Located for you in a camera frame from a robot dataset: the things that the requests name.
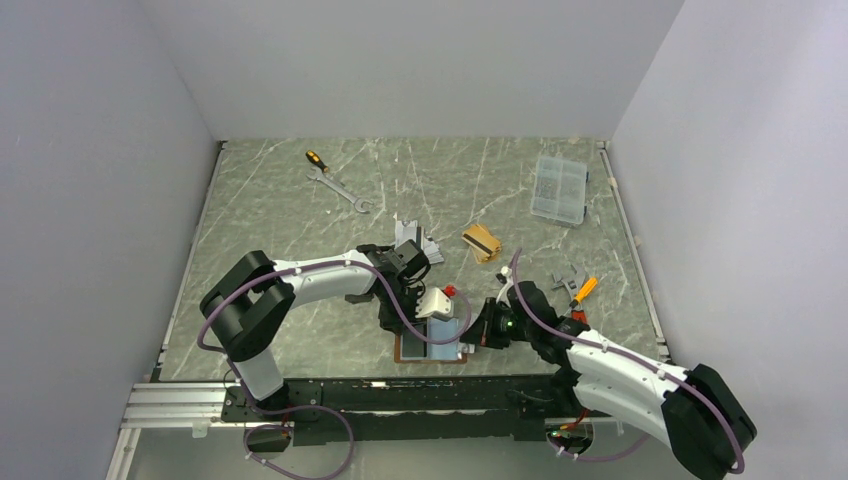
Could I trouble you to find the clear plastic organizer box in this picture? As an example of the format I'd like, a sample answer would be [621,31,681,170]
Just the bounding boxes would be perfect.
[530,156,589,226]

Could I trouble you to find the aluminium frame rail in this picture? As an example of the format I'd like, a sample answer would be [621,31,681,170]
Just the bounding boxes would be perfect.
[105,377,727,480]

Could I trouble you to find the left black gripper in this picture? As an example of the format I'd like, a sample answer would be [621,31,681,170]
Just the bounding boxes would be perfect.
[377,284,429,336]

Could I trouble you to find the gold card stack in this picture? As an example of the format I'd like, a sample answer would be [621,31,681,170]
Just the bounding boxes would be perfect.
[461,224,502,264]

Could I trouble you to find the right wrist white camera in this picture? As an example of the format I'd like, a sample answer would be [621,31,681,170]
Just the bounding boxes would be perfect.
[496,266,514,303]

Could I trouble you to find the brown leather card holder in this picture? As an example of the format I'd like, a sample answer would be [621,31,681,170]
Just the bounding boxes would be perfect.
[394,318,475,364]

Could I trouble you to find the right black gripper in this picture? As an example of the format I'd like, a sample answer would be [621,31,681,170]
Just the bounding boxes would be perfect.
[460,297,537,349]

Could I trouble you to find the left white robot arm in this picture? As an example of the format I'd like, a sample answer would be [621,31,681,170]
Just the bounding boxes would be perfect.
[199,240,431,420]

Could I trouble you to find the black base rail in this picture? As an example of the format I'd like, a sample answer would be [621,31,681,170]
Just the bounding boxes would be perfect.
[220,374,590,446]

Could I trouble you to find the grey orange pliers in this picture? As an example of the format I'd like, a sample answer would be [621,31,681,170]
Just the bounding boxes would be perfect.
[552,263,599,308]

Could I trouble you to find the red handled tool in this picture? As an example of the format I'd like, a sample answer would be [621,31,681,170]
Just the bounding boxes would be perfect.
[568,307,588,324]

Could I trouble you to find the orange black screwdriver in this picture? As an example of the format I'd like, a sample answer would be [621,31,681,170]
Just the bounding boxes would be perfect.
[305,150,329,173]

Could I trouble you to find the silver open-end wrench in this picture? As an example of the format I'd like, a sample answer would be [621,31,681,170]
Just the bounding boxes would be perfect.
[306,169,372,214]

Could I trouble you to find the black card stack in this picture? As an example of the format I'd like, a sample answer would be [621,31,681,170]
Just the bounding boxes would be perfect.
[344,294,372,304]

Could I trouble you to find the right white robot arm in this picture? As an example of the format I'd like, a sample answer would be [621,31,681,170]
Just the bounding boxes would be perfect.
[460,281,757,479]

